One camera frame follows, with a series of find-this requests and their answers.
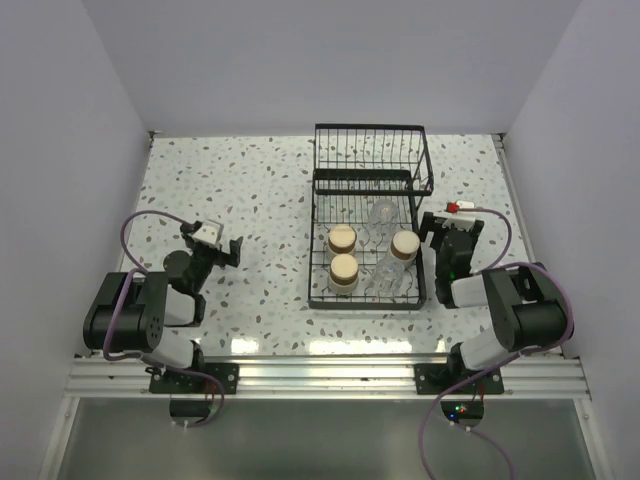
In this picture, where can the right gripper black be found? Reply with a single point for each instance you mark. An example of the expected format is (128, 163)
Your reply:
(432, 224)

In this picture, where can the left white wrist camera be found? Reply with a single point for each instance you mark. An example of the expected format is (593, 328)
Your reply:
(209, 233)

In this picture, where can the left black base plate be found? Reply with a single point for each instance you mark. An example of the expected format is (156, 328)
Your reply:
(163, 382)

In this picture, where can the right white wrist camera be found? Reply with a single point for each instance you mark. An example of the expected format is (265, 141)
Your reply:
(460, 215)

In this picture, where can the clear glass back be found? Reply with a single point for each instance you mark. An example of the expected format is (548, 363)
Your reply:
(383, 217)

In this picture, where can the black wire dish rack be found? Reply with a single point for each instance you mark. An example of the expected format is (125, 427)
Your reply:
(373, 178)

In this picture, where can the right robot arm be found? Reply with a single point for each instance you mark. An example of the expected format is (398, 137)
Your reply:
(529, 310)

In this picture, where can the aluminium mounting rail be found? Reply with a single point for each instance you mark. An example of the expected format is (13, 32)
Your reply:
(376, 377)

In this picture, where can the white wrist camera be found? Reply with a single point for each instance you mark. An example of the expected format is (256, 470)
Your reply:
(209, 233)
(460, 215)

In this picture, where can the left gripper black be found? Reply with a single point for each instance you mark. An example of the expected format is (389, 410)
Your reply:
(231, 258)

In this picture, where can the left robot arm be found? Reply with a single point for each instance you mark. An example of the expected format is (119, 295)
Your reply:
(130, 312)

